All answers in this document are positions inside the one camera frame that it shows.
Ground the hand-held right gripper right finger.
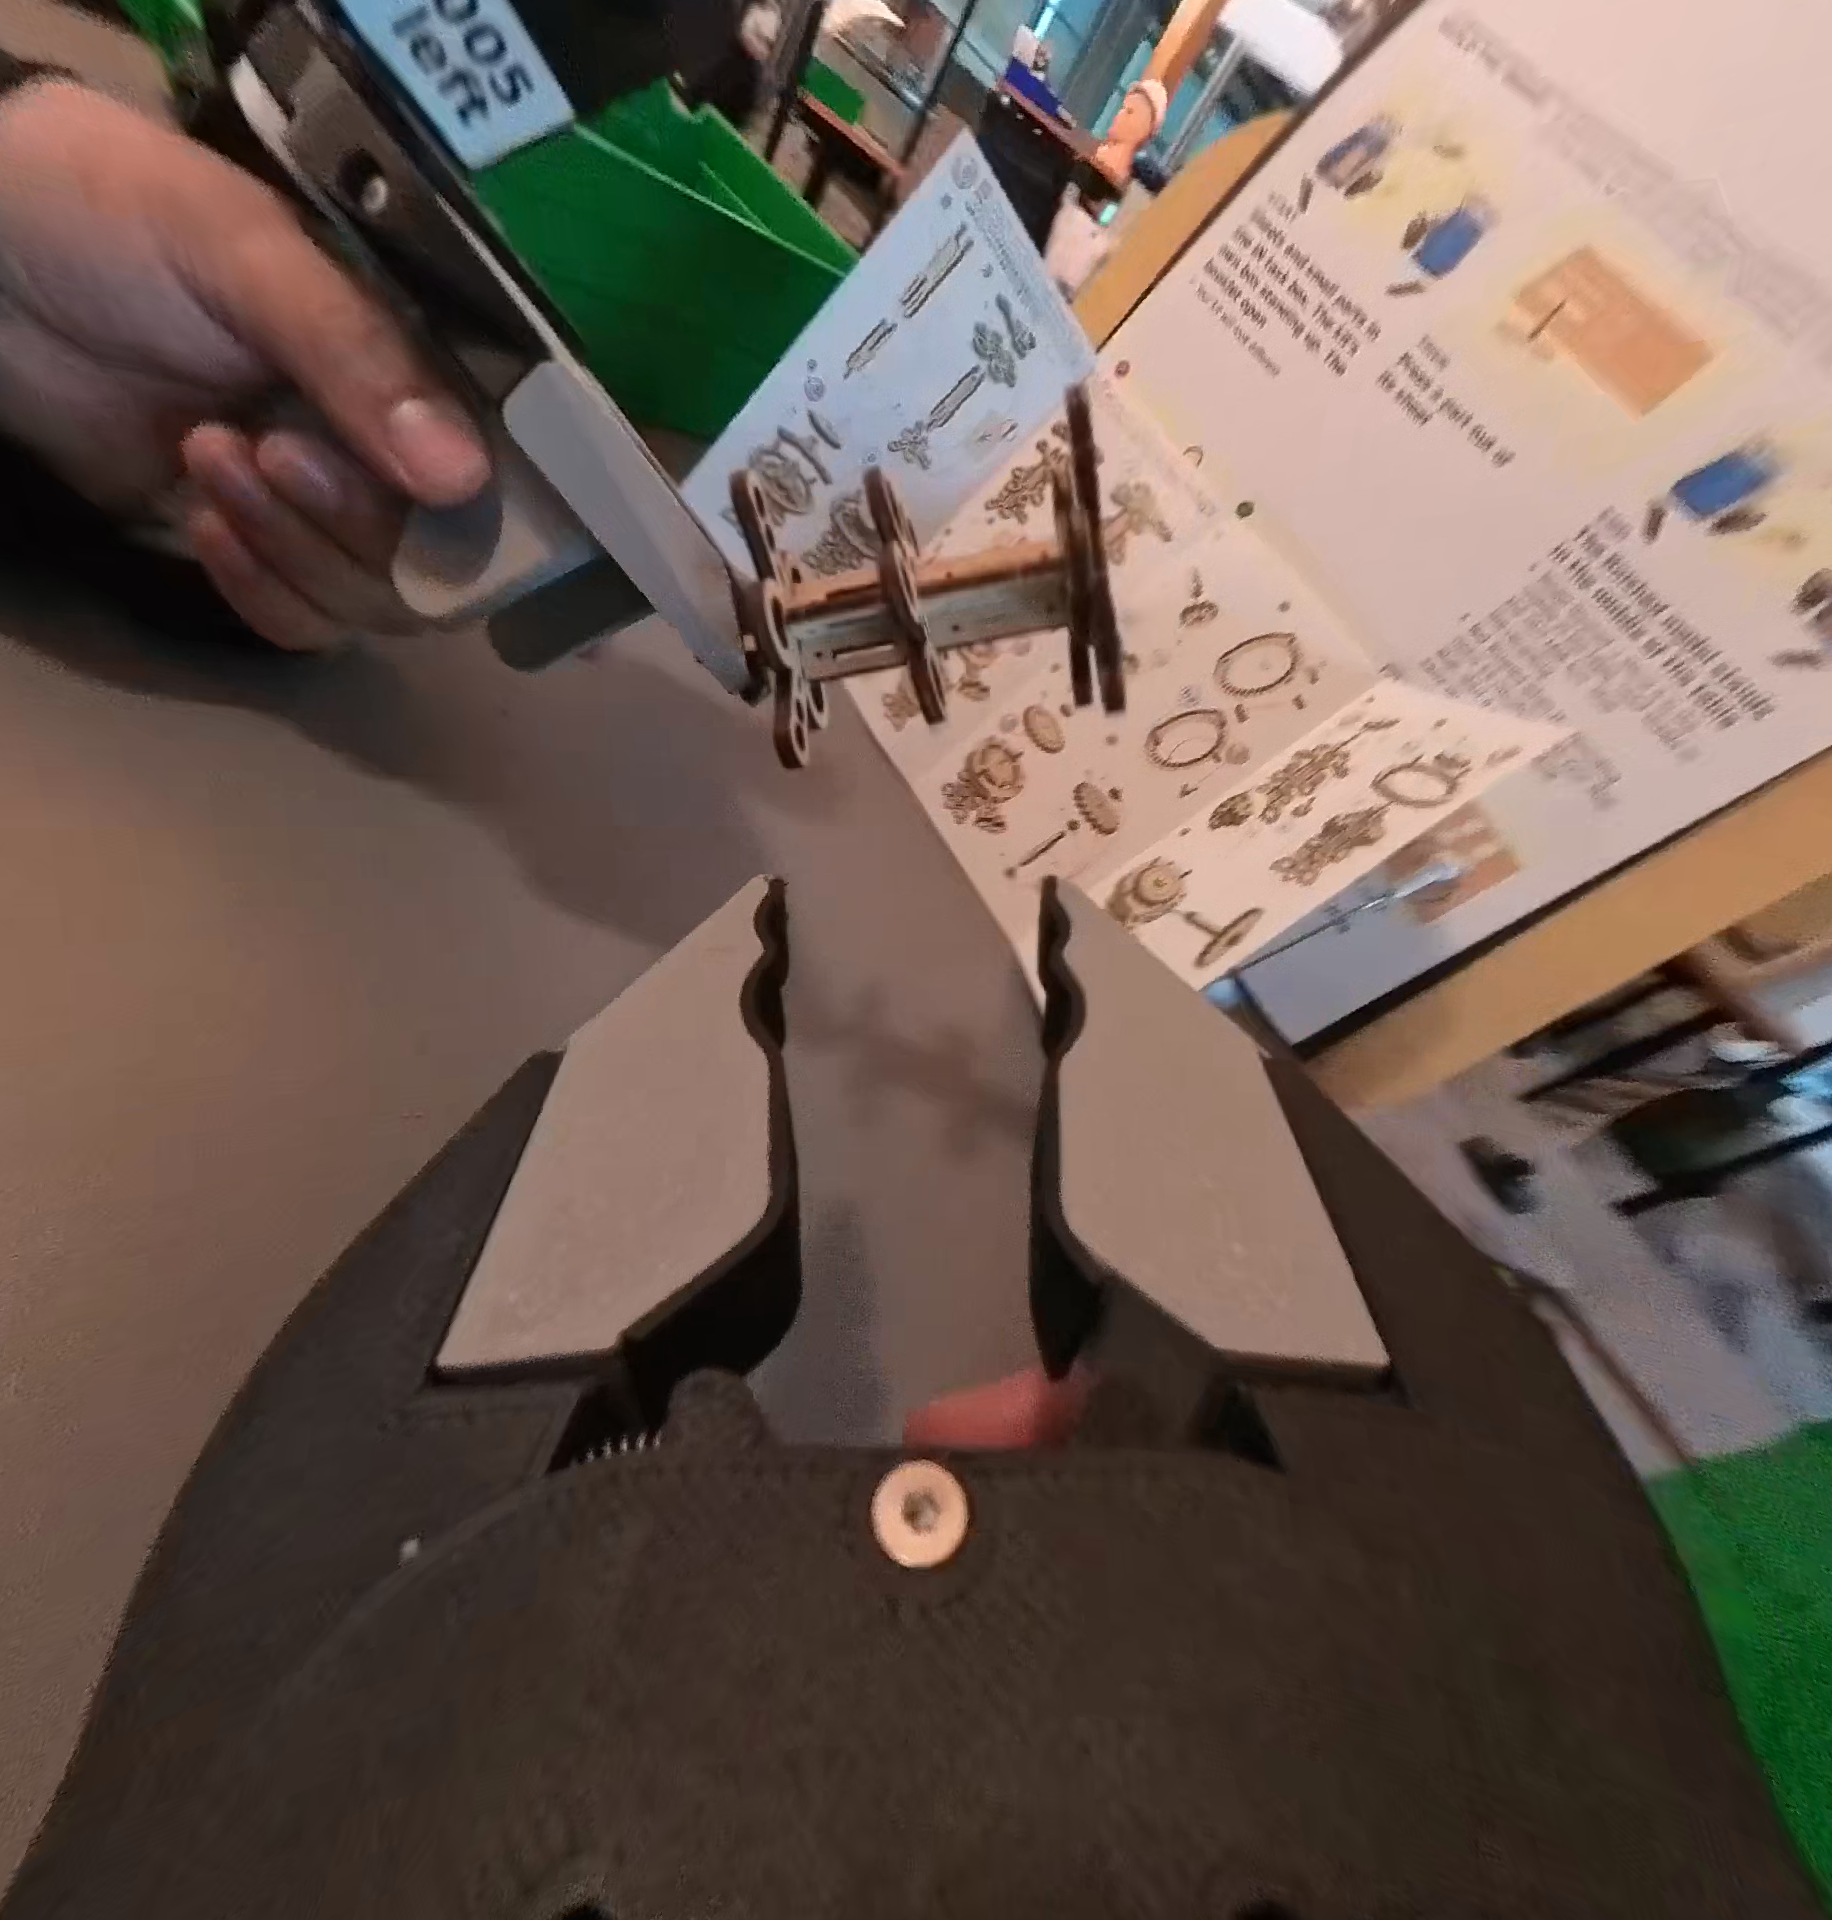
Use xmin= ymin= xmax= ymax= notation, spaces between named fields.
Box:
xmin=1029 ymin=874 xmax=1394 ymax=1389

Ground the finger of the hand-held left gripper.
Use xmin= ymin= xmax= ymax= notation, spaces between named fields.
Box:
xmin=499 ymin=358 xmax=763 ymax=703
xmin=388 ymin=485 xmax=658 ymax=674

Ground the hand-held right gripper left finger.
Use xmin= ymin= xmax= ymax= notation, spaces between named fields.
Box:
xmin=433 ymin=874 xmax=802 ymax=1389

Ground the wooden gear model assembly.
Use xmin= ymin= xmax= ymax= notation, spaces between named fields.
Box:
xmin=724 ymin=382 xmax=1132 ymax=774

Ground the person's left hand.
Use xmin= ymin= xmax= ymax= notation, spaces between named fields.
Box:
xmin=0 ymin=111 xmax=494 ymax=655

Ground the large green plastic bin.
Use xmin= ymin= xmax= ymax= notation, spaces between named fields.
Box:
xmin=473 ymin=76 xmax=856 ymax=444

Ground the folded assembly instruction booklet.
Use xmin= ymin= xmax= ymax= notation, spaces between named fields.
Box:
xmin=678 ymin=141 xmax=1576 ymax=993

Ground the white instruction poster board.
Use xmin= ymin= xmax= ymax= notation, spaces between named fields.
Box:
xmin=1096 ymin=0 xmax=1832 ymax=1052

